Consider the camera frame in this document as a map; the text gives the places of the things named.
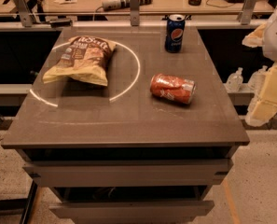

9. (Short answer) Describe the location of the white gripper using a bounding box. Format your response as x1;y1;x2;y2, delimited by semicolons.
242;9;277;127

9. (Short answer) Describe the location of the red coke can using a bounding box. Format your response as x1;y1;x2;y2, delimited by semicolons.
150;74;196;105

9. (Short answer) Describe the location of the blue pepsi can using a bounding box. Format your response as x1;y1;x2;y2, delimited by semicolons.
165;14;186;53

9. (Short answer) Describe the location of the clear bottle right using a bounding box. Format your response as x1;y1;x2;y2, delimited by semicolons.
247;65;268;91

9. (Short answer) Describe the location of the clear bottle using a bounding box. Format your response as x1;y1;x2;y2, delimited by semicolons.
247;65;268;91
226;67;243;92

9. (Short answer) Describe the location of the clear bottle left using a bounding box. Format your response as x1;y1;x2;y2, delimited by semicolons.
226;67;243;92

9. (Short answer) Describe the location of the white power strip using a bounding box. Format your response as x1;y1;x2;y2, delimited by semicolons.
102;0;153;11

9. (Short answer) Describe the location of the grey cabinet with drawers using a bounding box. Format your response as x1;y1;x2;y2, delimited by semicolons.
3;27;249;224

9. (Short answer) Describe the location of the yellow chip bag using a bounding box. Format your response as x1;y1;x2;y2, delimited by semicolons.
43;35;117;87

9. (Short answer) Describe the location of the metal rail bracket middle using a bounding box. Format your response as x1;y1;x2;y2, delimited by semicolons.
130;0;139;26

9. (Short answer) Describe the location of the metal rail bracket left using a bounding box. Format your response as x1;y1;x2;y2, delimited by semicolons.
12;0;34;27

